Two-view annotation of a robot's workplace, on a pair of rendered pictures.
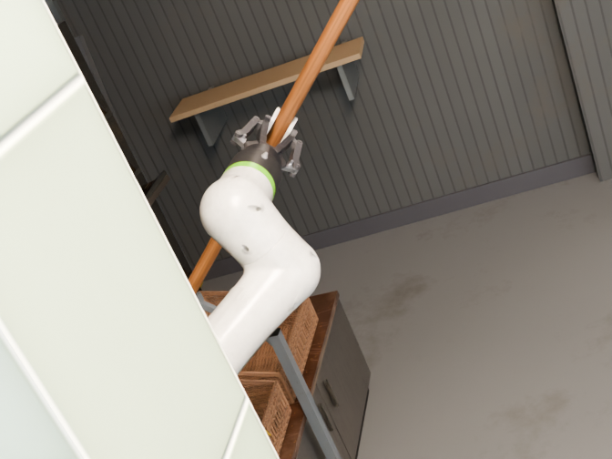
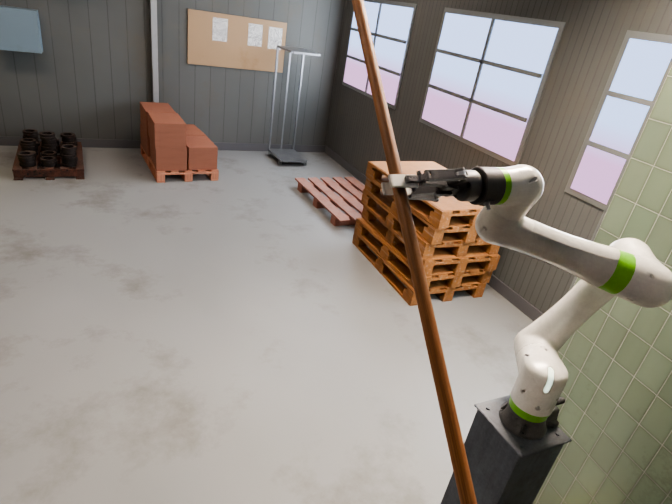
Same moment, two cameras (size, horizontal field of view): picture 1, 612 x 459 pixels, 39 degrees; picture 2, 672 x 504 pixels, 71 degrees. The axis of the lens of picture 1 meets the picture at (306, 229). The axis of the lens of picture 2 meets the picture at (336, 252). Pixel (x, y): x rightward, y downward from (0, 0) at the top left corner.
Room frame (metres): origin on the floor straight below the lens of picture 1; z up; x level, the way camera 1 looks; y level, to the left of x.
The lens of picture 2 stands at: (2.39, 0.60, 2.30)
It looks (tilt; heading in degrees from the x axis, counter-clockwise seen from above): 27 degrees down; 224
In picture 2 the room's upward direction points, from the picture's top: 10 degrees clockwise
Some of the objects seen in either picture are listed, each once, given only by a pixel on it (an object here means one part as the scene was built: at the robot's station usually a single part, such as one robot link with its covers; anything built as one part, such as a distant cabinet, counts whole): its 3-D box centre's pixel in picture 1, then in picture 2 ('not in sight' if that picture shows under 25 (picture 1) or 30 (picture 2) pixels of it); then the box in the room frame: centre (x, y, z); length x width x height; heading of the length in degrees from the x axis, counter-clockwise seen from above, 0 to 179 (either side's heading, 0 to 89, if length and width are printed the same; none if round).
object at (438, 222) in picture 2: not in sight; (426, 227); (-1.35, -1.86, 0.48); 1.32 x 0.90 x 0.96; 73
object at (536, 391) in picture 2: not in sight; (537, 382); (1.06, 0.27, 1.36); 0.16 x 0.13 x 0.19; 35
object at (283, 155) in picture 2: not in sight; (292, 108); (-2.15, -5.23, 0.83); 0.61 x 0.50 x 1.65; 73
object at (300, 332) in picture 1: (242, 342); not in sight; (3.05, 0.42, 0.72); 0.56 x 0.49 x 0.28; 159
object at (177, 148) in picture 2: not in sight; (178, 140); (-0.42, -5.44, 0.37); 1.24 x 0.88 x 0.74; 73
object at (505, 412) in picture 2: not in sight; (537, 411); (1.02, 0.30, 1.23); 0.26 x 0.15 x 0.06; 163
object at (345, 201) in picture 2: not in sight; (346, 200); (-1.82, -3.47, 0.06); 1.43 x 0.97 x 0.13; 73
